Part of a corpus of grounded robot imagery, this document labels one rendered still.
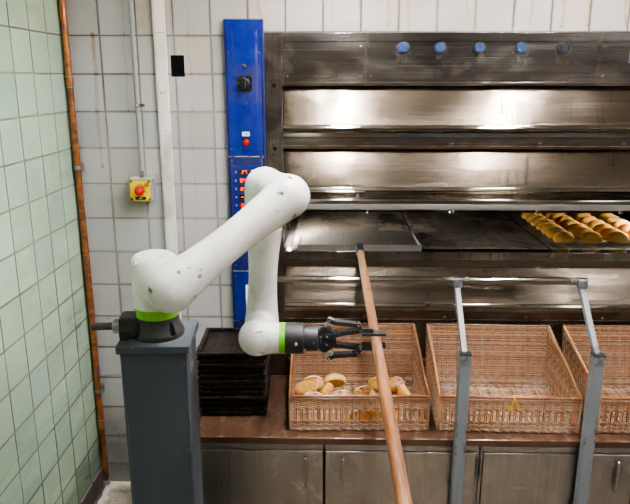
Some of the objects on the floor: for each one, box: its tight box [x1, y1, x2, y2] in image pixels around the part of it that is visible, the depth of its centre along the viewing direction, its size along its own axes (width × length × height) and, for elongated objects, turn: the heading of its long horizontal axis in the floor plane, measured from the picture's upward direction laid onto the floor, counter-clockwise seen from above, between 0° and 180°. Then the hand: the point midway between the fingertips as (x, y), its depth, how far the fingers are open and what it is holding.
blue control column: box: [223, 19, 266, 328], centre depth 385 cm, size 193×16×215 cm, turn 179°
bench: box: [198, 375, 630, 504], centre depth 286 cm, size 56×242×58 cm, turn 89°
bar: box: [277, 275, 606, 504], centre depth 258 cm, size 31×127×118 cm, turn 89°
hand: (374, 339), depth 194 cm, fingers closed on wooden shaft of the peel, 3 cm apart
